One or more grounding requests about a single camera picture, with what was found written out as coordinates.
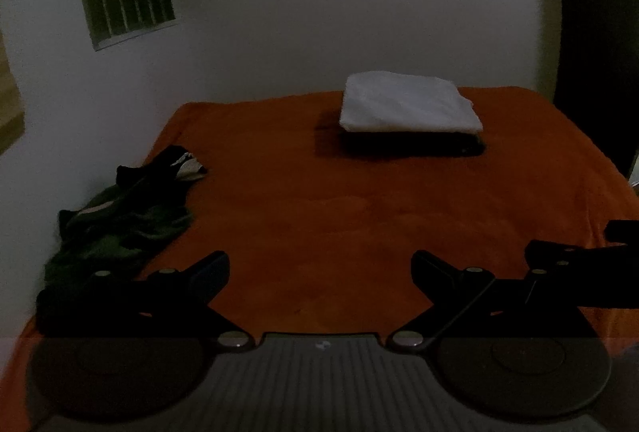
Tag black folded cloth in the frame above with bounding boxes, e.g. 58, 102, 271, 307
340, 130, 487, 158

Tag black garment with white print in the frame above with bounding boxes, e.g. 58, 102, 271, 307
116, 145, 208, 200

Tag orange bed blanket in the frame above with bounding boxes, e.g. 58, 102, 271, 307
15, 85, 639, 413

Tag green knit cardigan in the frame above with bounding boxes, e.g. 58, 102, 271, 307
36, 182, 194, 308

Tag wooden frame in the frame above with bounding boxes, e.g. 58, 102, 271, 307
0, 31, 26, 156

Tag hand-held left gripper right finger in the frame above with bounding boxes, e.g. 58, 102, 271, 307
388, 249, 601, 354

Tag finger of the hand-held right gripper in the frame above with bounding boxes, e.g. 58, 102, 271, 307
524, 239, 639, 309
605, 219, 639, 244

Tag white folded cloth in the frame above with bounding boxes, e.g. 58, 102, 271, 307
339, 71, 484, 133

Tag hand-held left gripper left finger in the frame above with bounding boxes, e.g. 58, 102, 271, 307
36, 251, 252, 354

